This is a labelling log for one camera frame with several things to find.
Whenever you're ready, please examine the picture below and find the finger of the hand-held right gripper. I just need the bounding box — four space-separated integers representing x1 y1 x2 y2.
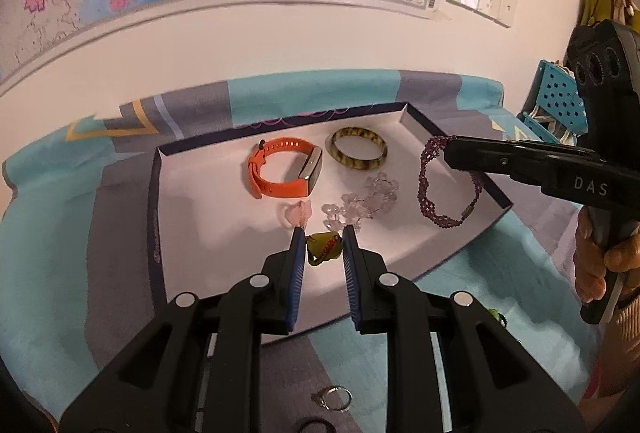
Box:
505 138 608 163
444 136 551 188

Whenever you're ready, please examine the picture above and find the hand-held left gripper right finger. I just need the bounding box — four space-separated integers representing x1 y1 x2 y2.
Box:
341 224 588 433

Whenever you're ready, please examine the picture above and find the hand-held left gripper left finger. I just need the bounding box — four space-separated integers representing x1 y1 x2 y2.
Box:
60 227 307 433

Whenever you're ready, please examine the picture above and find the pale pink ring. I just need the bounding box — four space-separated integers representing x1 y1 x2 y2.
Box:
277 199 315 229

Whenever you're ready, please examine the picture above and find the clear crystal bead bracelet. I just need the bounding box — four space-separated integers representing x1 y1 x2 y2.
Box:
320 172 401 231

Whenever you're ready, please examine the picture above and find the dark purple bead bracelet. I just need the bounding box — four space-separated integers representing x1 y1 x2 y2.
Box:
417 136 483 230

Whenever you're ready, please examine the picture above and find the orange smart watch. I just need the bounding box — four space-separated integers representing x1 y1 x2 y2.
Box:
247 138 325 200

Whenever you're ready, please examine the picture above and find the navy cardboard tray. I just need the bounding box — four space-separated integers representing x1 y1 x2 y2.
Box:
147 100 513 346

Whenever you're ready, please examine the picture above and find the green yellow mottled bangle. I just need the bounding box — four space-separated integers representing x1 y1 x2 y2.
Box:
325 126 388 169

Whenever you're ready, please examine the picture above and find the silver ring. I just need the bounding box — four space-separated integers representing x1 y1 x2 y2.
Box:
311 385 353 414

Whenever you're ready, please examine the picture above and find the person's right forearm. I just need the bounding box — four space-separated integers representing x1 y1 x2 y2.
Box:
580 295 640 409

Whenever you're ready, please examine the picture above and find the person's right hand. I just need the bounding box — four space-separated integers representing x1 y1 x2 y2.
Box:
574 208 640 305

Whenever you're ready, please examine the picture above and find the blue perforated basket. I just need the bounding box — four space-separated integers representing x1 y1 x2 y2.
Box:
517 60 591 146

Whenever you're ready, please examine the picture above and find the teal grey printed blanket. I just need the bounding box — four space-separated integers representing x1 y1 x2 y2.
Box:
0 70 608 433

